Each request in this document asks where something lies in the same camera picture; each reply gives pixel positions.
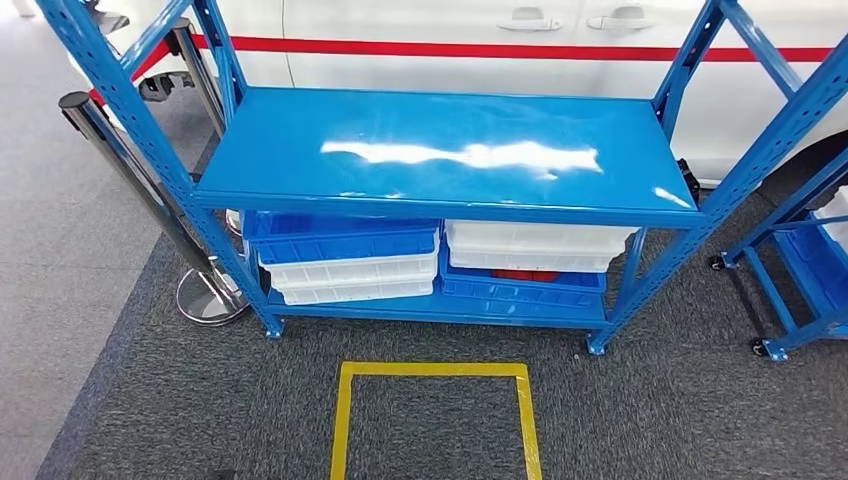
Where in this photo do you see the blue metal shelf rack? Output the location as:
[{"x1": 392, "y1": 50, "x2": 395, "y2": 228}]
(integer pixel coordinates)
[{"x1": 36, "y1": 0, "x2": 848, "y2": 357}]

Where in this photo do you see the blue plastic crate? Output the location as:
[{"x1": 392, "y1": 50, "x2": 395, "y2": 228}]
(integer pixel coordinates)
[
  {"x1": 784, "y1": 211, "x2": 848, "y2": 316},
  {"x1": 438, "y1": 241, "x2": 608, "y2": 310},
  {"x1": 241, "y1": 210, "x2": 441, "y2": 268}
]

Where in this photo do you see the red item in crate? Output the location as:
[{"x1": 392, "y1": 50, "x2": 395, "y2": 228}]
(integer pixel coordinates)
[{"x1": 491, "y1": 268, "x2": 561, "y2": 284}]

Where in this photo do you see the yellow floor tape square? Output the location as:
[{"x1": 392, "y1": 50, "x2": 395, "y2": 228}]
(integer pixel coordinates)
[{"x1": 329, "y1": 360, "x2": 544, "y2": 480}]

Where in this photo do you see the white car with red stripe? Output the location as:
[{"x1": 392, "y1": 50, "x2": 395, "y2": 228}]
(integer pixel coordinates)
[{"x1": 66, "y1": 0, "x2": 848, "y2": 190}]

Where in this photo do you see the red stanchion belt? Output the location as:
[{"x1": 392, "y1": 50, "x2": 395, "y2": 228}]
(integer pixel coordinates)
[{"x1": 89, "y1": 39, "x2": 175, "y2": 107}]

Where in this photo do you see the blue wheeled rack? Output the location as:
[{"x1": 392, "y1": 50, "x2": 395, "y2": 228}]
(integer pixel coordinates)
[{"x1": 708, "y1": 148, "x2": 848, "y2": 363}]

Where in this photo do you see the chrome stanchion post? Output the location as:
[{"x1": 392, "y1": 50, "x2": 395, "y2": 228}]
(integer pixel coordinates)
[
  {"x1": 165, "y1": 18, "x2": 243, "y2": 238},
  {"x1": 58, "y1": 91, "x2": 252, "y2": 327}
]

